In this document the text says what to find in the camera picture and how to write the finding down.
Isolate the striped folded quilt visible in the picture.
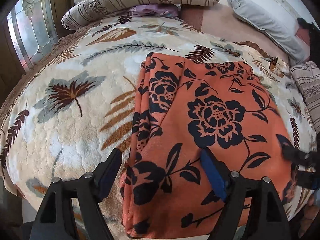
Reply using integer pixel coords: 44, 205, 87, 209
290, 61, 320, 133

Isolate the stained glass window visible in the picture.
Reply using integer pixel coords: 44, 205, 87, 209
7, 0, 58, 72

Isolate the orange black floral garment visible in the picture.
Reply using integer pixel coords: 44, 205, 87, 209
120, 53, 291, 239

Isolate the purple cloth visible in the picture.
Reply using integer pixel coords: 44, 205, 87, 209
127, 4, 179, 18

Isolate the grey blue pillow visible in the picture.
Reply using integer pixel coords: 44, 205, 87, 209
227, 0, 309, 65

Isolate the pink brown bed sheet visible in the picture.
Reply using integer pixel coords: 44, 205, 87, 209
178, 2, 313, 66

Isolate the person's right hand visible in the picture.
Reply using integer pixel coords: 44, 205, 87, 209
298, 194, 319, 238

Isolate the black cloth on headboard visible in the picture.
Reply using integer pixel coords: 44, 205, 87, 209
296, 17, 319, 67

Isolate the cream leaf pattern blanket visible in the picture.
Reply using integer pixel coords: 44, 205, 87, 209
1, 17, 316, 239

